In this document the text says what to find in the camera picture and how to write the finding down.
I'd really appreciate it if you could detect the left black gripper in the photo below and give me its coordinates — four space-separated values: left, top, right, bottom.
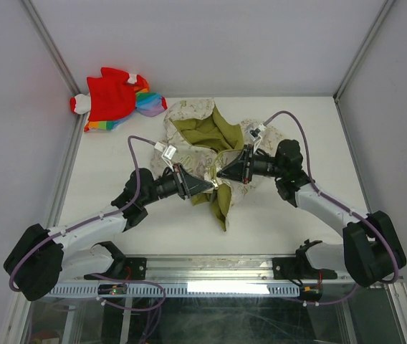
140 163 213 206

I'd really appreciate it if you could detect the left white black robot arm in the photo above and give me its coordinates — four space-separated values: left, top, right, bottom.
4 163 214 301

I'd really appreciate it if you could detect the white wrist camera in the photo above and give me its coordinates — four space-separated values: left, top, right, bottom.
154 141 177 169
246 123 267 153

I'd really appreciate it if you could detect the grey slotted cable duct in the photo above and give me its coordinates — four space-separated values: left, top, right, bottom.
47 281 300 299

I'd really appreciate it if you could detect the red rainbow striped garment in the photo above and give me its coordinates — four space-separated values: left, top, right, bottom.
70 67 168 132

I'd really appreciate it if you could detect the right aluminium corner post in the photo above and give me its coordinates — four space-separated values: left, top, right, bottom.
333 0 397 102

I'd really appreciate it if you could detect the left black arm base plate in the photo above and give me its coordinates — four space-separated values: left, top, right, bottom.
84 257 148 280

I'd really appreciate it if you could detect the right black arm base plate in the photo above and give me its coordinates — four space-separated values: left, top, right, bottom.
272 257 337 282

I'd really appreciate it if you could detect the left aluminium corner post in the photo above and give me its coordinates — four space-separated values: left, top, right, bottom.
19 0 81 95

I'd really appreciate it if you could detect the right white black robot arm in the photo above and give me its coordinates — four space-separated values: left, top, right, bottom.
217 139 407 287

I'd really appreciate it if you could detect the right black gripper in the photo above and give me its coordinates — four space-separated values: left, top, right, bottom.
216 143 284 183

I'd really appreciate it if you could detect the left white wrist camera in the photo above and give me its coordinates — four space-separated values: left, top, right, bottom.
154 141 177 169

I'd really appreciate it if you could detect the cream green printed jacket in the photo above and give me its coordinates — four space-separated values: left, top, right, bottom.
161 99 265 231

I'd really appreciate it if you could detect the aluminium front rail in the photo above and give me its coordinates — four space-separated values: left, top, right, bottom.
18 254 404 285

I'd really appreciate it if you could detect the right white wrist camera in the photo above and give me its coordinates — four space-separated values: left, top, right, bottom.
246 123 267 153

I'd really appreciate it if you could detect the aluminium corner post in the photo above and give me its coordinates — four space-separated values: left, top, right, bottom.
19 0 81 95
333 0 397 102

